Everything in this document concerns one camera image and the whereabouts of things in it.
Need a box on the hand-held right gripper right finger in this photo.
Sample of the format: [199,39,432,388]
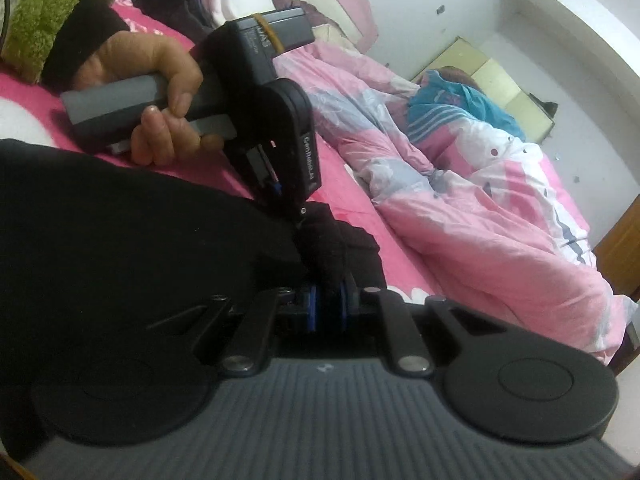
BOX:
[340,282,506,378]

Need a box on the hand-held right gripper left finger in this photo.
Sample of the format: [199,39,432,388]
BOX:
[145,285,321,378]

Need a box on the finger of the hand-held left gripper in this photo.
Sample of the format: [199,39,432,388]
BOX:
[250,142,312,224]

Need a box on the black shirt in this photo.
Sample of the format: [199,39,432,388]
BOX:
[0,137,388,461]

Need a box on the person's left hand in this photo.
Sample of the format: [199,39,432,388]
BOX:
[75,30,226,168]

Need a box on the pink floral bed sheet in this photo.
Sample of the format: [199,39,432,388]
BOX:
[0,0,436,301]

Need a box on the dark grey cloth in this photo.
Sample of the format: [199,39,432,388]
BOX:
[132,0,223,46]

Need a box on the pink patterned quilt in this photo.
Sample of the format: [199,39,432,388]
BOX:
[272,40,640,366]

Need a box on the brown wooden furniture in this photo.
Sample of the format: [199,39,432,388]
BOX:
[592,200,640,376]

